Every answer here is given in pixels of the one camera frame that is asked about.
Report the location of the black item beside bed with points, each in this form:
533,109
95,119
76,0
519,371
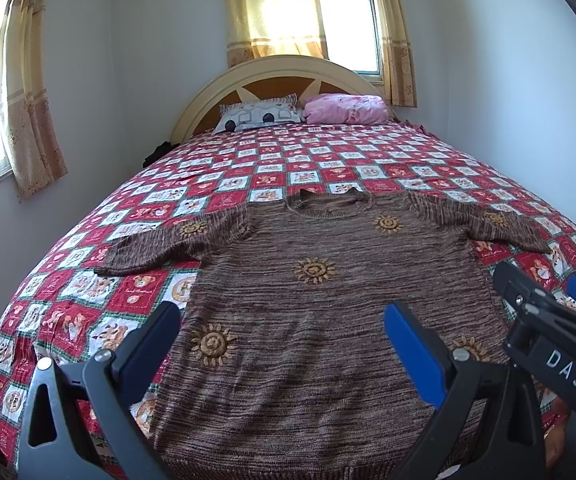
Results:
160,151

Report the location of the cream arched wooden headboard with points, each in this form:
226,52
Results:
265,78

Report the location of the yellow curtain behind headboard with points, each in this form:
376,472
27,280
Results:
261,28

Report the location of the window behind bed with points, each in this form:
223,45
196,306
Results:
352,34

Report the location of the red checkered teddy bedspread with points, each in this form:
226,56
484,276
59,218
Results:
63,310

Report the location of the right hand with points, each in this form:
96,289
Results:
555,437

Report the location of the yellow curtain right of window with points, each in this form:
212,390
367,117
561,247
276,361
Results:
398,66

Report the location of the yellow side window curtain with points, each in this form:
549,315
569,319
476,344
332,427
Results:
29,137

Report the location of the brown knitted sun sweater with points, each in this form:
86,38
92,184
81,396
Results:
282,369

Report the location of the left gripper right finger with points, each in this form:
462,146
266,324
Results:
508,443

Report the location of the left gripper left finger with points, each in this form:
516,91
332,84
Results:
55,443

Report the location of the grey patterned pillow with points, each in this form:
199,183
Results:
258,114

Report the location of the pink pillow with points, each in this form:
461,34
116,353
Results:
345,109

